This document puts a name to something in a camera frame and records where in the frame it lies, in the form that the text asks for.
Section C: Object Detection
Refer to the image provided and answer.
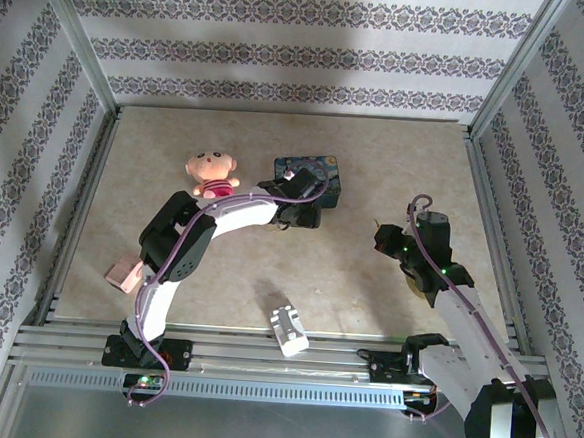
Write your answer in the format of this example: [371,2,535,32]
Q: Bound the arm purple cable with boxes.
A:
[125,154,332,420]
[390,193,575,438]

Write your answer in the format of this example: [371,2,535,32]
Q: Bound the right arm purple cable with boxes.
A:
[390,193,575,438]

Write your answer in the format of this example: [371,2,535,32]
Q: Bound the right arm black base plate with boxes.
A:
[367,354,461,392]

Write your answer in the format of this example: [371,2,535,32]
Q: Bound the white plastic bracket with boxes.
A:
[266,302,314,361]

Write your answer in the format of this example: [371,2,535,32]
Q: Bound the plush doll with pink dress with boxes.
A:
[181,149,244,202]

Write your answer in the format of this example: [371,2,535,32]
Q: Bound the grey metal panel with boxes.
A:
[0,358,577,438]

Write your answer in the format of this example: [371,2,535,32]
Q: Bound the aluminium frame cross rails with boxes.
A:
[8,308,553,401]

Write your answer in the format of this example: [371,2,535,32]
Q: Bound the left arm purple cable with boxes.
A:
[125,154,332,420]

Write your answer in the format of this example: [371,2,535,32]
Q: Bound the starry night tin box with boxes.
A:
[270,149,349,212]

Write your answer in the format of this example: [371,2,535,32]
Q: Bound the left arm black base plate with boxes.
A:
[100,333,195,373]

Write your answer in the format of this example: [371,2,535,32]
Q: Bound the pink block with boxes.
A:
[103,251,147,296]

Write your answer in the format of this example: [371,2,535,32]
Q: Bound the yellowish tape roll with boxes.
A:
[403,270,431,304]

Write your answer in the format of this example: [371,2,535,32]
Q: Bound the aluminium side rail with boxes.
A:
[446,124,551,355]
[32,100,126,326]

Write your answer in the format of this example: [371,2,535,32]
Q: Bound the grey slotted cable duct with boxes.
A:
[26,364,408,414]

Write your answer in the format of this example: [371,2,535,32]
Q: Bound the aluminium corner post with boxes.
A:
[21,0,129,114]
[466,0,575,145]

